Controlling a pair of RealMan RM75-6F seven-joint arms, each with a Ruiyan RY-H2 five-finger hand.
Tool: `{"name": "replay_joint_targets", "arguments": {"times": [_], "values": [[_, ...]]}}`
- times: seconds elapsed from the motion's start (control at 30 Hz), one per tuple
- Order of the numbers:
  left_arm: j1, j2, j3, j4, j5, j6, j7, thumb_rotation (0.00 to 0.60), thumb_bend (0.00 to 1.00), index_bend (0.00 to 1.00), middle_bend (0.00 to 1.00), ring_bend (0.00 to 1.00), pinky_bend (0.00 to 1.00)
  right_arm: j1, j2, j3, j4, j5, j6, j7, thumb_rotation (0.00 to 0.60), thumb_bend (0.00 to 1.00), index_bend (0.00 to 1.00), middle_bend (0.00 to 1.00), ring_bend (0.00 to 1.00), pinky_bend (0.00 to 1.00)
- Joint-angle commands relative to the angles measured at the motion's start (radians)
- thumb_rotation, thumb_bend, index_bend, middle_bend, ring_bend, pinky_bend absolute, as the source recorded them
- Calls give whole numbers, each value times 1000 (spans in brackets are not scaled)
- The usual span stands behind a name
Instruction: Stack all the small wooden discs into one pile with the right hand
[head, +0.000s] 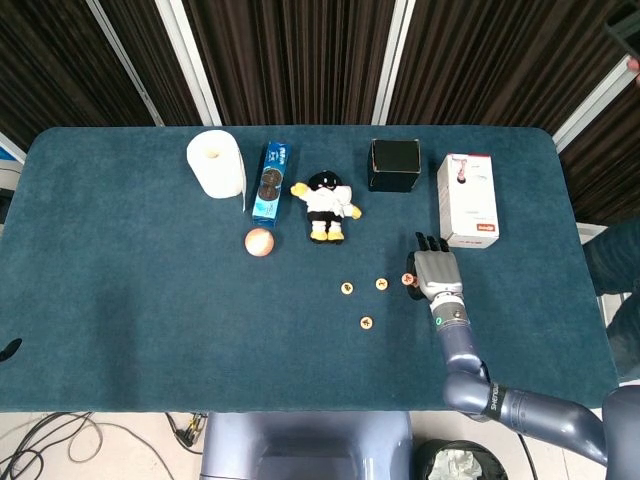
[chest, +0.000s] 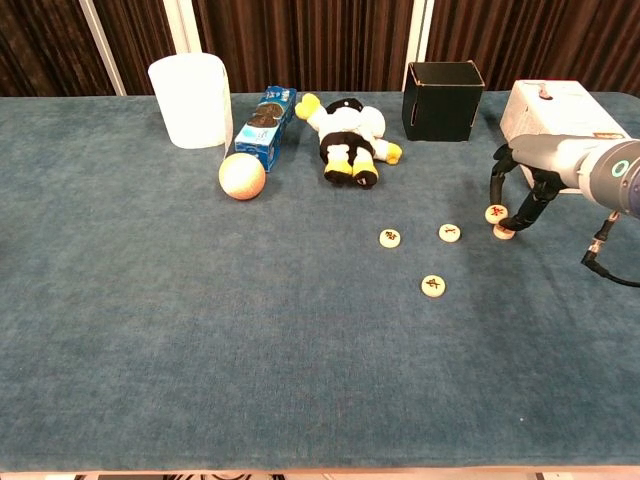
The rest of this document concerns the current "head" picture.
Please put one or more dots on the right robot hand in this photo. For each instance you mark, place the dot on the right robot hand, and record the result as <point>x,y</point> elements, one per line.
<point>437,270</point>

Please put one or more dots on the orange wooden ball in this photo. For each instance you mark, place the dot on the orange wooden ball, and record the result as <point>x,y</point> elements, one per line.
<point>259,242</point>

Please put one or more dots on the white partition post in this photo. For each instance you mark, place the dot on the white partition post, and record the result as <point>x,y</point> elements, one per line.
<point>595,106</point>
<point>393,62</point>
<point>125,62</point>
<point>190,62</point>

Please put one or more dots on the black trash bin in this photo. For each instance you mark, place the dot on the black trash bin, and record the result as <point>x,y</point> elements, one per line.
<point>422,460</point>

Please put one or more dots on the black white penguin plush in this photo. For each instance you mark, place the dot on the black white penguin plush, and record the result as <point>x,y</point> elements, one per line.
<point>327,200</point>

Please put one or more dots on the teal table cloth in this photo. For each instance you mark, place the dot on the teal table cloth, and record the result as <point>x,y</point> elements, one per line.
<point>150,300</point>

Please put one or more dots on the crumpled white paper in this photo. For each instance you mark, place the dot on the crumpled white paper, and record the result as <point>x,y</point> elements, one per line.
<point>452,465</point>

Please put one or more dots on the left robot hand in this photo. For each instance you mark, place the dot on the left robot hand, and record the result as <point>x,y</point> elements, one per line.
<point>10,350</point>

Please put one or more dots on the wooden token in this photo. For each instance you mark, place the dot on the wooden token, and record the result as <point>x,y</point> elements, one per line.
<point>408,278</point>
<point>367,323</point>
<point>382,284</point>
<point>347,288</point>

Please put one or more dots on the black open cardboard box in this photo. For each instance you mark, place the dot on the black open cardboard box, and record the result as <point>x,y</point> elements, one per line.
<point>394,165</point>

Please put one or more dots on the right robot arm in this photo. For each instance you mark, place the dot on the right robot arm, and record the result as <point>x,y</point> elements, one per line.
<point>460,345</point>

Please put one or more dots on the white product carton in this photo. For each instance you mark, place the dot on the white product carton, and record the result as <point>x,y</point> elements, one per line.
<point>470,205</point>

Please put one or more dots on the person in blue jeans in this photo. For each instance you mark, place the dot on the person in blue jeans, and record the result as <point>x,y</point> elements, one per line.
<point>612,260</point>

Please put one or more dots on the blue Oreo cookie box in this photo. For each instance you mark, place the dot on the blue Oreo cookie box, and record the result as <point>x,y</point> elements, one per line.
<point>270,185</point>

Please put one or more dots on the blue robot torso base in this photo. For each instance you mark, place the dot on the blue robot torso base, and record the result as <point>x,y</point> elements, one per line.
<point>305,445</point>

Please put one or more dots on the white toilet paper roll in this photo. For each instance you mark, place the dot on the white toilet paper roll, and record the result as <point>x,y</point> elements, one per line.
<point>217,170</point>

